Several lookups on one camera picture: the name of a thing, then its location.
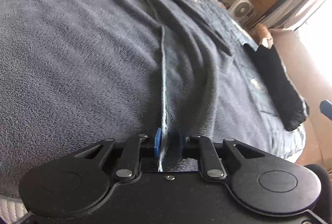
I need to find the white box fan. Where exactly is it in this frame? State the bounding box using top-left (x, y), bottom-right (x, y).
top-left (229, 0), bottom-right (255, 25)

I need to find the bright window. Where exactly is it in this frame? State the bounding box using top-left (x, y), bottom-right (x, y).
top-left (301, 4), bottom-right (332, 100)

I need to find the blue-grey quilted fish-print bedspread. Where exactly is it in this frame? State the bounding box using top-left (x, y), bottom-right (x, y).
top-left (93, 0), bottom-right (281, 121)

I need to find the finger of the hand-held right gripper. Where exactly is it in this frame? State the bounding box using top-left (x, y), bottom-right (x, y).
top-left (320, 100), bottom-right (332, 121)

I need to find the black garment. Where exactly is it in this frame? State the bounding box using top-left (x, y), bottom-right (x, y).
top-left (250, 44), bottom-right (309, 132)

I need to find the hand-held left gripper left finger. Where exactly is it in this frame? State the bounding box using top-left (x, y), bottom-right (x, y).
top-left (69, 128), bottom-right (162, 180)

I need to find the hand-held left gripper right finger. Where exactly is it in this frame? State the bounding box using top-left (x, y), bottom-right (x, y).
top-left (178, 134), bottom-right (270, 180)

